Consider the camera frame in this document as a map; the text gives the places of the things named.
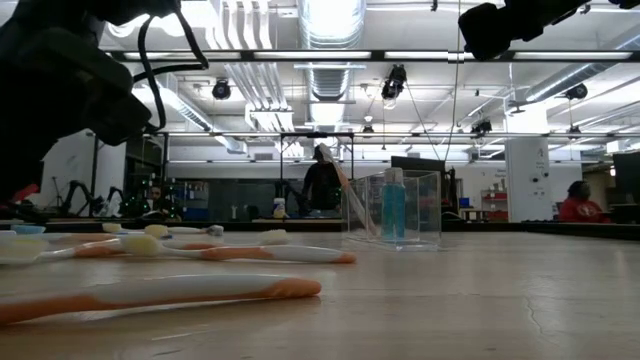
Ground red shelf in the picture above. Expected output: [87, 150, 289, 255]
[478, 187, 510, 223]

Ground black metal table frame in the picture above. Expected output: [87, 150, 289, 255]
[0, 218, 640, 242]

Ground light blue bowl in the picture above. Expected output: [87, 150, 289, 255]
[9, 224, 47, 237]

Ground black ceiling spotlight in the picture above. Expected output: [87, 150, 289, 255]
[564, 82, 590, 102]
[468, 118, 494, 137]
[210, 77, 233, 102]
[379, 63, 409, 102]

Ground far toothbrushes on table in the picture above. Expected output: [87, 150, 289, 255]
[0, 223, 170, 247]

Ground black monitor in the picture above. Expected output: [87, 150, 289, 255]
[612, 151, 640, 206]
[389, 155, 449, 211]

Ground blue bottle white cap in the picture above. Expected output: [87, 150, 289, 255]
[380, 167, 407, 241]

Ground silver ventilation duct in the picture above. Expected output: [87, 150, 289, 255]
[296, 0, 370, 127]

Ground white pillar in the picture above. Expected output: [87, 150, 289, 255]
[503, 136, 552, 224]

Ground red object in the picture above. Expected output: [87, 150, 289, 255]
[9, 182, 41, 204]

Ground person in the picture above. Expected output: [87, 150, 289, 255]
[557, 179, 612, 224]
[146, 183, 169, 217]
[301, 144, 346, 214]

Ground white ceiling duct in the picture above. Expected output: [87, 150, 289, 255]
[132, 66, 250, 155]

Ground clear acrylic holder box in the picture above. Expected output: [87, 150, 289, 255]
[341, 169, 444, 252]

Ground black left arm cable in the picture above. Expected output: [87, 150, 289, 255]
[132, 7, 211, 134]

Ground black overhead light bar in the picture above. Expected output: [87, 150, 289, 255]
[107, 48, 640, 64]

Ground black background station frame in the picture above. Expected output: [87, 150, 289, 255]
[85, 129, 357, 221]

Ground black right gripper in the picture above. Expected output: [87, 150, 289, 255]
[458, 0, 591, 61]

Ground orange white toothbrush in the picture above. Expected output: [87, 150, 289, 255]
[159, 228, 295, 251]
[317, 143, 380, 237]
[101, 221, 209, 237]
[0, 273, 323, 327]
[118, 233, 358, 266]
[0, 236, 125, 265]

